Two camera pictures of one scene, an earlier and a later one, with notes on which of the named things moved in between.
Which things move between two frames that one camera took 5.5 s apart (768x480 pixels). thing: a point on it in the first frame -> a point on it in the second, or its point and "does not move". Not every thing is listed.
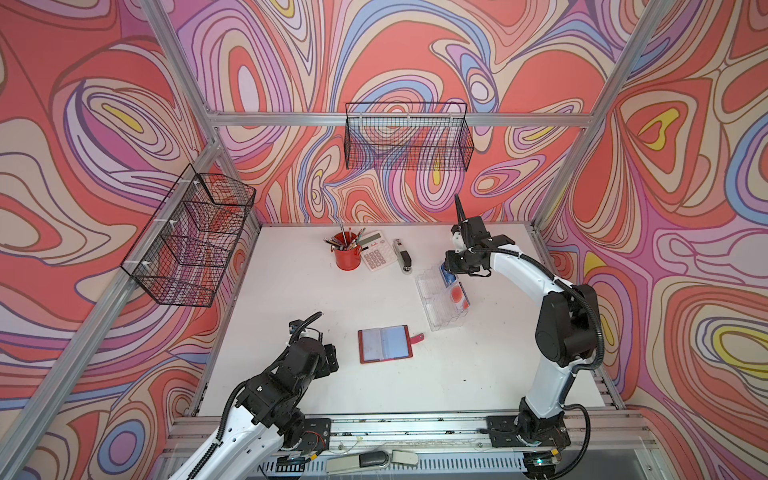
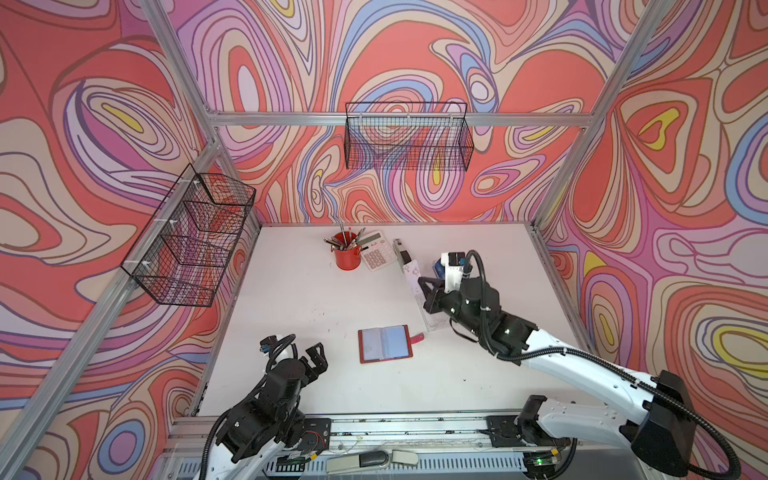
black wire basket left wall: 185,253 does not move
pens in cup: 346,241 does not move
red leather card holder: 383,344 does not move
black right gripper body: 463,262 -> 452,306
